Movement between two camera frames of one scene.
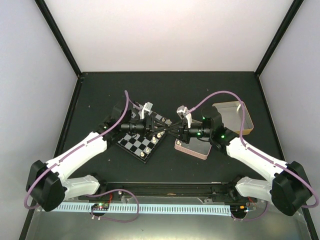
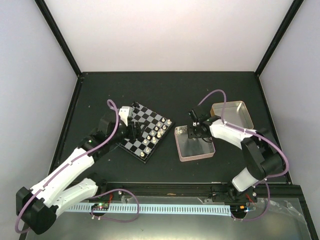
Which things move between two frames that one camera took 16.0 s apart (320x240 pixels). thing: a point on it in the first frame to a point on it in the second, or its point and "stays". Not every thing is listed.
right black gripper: [183, 131] to [191, 134]
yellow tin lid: [231, 113] stays
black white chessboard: [143, 147] stays
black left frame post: [44, 10] stays
